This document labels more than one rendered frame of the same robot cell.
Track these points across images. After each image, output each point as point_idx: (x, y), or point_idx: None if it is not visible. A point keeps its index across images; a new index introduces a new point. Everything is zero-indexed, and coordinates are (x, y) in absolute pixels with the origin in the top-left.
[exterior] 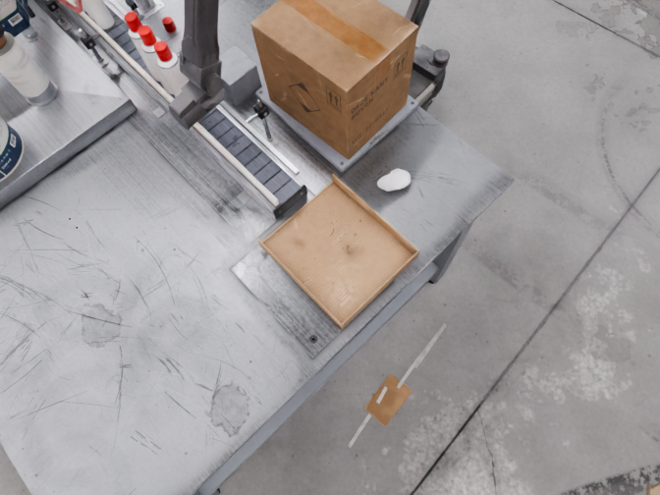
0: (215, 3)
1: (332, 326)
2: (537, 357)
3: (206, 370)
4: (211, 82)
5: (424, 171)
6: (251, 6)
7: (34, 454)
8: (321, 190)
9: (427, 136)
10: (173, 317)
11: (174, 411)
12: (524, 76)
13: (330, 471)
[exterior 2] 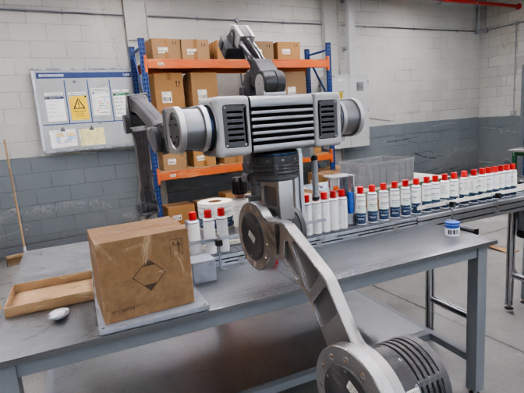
0: (139, 173)
1: None
2: None
3: (56, 267)
4: (136, 205)
5: (48, 330)
6: (273, 285)
7: (82, 243)
8: (95, 295)
9: (71, 336)
10: (90, 261)
11: (53, 261)
12: None
13: None
